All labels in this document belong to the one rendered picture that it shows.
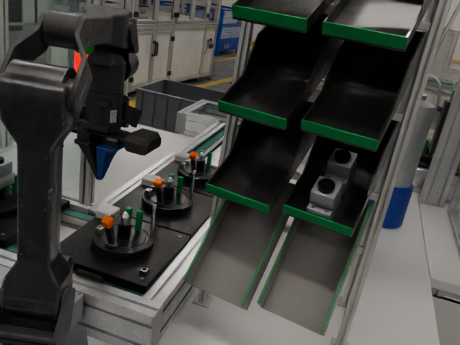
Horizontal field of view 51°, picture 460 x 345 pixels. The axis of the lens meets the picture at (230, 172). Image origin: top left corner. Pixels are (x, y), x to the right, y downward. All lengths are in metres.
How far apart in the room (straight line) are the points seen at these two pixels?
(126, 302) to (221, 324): 0.24
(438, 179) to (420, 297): 0.73
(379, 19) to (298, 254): 0.47
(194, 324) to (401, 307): 0.55
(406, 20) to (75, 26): 0.53
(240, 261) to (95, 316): 0.31
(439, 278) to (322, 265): 0.64
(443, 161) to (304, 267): 1.16
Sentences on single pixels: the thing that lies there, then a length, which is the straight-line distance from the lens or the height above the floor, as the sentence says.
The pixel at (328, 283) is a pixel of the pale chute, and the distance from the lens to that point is 0.97.
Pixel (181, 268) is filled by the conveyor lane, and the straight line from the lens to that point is 1.09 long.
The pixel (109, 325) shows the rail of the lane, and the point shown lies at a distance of 1.02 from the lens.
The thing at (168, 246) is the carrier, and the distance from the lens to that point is 1.15.
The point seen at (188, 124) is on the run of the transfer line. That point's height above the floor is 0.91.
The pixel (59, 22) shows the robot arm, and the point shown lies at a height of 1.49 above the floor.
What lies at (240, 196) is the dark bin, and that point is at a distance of 0.87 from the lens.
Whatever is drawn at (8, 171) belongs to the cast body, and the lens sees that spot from 1.27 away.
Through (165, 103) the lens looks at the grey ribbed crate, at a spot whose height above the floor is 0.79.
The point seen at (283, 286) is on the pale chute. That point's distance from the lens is 0.98.
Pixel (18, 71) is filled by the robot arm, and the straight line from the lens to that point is 0.54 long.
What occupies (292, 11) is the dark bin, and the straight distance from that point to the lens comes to 0.85.
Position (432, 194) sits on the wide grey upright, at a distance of 2.08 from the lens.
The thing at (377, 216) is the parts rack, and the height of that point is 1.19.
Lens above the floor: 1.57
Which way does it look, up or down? 22 degrees down
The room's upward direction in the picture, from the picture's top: 10 degrees clockwise
